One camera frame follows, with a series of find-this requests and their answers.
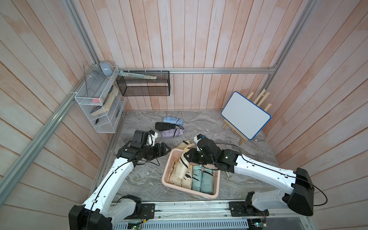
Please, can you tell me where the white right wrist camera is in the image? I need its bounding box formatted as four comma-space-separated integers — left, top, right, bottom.
194, 134, 206, 151

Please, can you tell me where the mint green umbrella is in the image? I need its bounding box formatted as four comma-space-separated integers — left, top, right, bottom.
200, 169, 214, 195
192, 165, 203, 192

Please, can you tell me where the black folded umbrella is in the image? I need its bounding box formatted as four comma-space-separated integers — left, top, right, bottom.
155, 122, 176, 131

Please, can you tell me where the aluminium wall rail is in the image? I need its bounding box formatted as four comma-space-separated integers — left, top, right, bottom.
119, 68, 276, 74

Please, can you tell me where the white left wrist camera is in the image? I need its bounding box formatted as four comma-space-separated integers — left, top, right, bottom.
147, 130, 158, 146

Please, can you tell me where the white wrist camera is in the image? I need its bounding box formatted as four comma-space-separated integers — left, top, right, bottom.
194, 134, 206, 151
147, 130, 158, 146

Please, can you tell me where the grey round speaker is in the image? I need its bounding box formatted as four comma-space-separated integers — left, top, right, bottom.
99, 61, 114, 78

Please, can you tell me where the small wooden easel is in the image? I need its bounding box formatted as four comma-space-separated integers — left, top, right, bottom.
222, 89, 273, 146

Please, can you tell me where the pale green ruler tool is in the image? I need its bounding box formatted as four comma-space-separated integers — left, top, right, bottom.
119, 71, 157, 80

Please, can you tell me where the white wire shelf rack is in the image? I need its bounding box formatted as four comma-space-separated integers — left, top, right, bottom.
75, 65, 126, 134

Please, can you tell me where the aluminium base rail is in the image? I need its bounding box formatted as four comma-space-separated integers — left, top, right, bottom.
73, 198, 312, 230

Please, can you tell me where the blue folded umbrella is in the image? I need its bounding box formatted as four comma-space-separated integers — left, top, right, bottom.
163, 117, 183, 126

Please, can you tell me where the purple umbrella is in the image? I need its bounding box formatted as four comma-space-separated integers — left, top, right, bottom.
162, 128, 184, 138

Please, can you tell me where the cream black striped umbrella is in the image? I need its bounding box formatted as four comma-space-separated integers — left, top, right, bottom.
181, 165, 193, 190

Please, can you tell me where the black wire mesh basket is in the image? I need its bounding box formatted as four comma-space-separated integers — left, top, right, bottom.
116, 71, 171, 97

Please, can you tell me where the pink plastic storage box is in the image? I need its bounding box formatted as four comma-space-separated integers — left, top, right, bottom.
162, 149, 220, 199

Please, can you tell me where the wooden brush on shelf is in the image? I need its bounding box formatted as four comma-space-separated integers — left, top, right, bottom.
90, 85, 119, 117

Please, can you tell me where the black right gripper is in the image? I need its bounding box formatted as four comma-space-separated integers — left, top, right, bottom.
183, 149, 217, 167

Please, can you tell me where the tan beige umbrella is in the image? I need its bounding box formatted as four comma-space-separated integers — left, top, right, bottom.
175, 140, 194, 150

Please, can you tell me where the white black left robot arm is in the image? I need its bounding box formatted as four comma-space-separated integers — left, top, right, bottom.
69, 130, 171, 230

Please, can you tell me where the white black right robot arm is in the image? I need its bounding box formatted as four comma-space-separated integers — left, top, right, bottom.
184, 134, 316, 216

